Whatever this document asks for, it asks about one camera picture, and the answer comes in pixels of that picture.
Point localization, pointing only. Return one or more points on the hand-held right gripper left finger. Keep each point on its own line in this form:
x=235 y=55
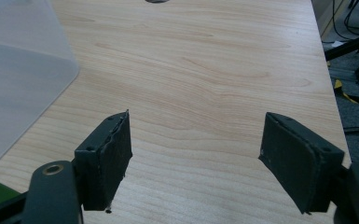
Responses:
x=104 y=161

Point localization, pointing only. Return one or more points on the yellow and black floor tape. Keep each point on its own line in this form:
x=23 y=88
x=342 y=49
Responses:
x=338 y=85

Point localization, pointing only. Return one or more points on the black metal stand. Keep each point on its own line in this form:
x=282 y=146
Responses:
x=351 y=45

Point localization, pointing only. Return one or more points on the translucent tiered plastic storage box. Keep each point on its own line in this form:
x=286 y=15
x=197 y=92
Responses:
x=18 y=77

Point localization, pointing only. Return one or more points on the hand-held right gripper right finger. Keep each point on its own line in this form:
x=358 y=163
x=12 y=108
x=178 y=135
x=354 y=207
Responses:
x=298 y=158

